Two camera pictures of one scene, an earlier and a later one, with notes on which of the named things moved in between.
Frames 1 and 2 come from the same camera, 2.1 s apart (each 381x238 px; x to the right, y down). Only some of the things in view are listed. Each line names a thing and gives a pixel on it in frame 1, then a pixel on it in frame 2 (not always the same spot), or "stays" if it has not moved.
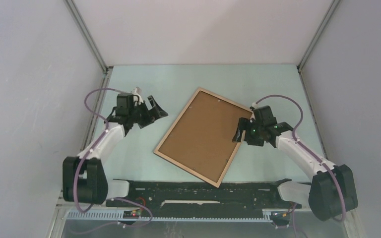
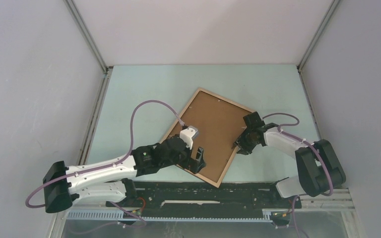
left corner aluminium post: [89, 41] stays
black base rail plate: [202, 194] stays
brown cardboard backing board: [202, 140] stays
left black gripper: [158, 112] → [191, 164]
